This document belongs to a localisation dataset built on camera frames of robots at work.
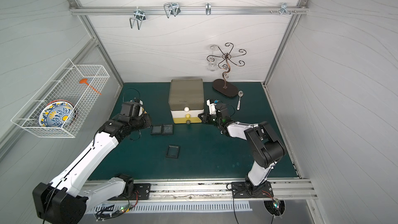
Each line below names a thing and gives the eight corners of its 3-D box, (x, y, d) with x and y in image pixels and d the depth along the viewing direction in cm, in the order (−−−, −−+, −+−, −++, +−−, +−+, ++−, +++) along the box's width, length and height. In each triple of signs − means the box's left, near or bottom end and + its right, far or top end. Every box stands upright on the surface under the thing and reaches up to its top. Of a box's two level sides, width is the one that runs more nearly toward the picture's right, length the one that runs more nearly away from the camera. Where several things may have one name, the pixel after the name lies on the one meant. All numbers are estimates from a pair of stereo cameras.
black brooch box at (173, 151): (166, 157, 88) (165, 155, 86) (169, 145, 93) (169, 143, 91) (177, 159, 87) (177, 157, 86) (180, 147, 92) (180, 145, 90)
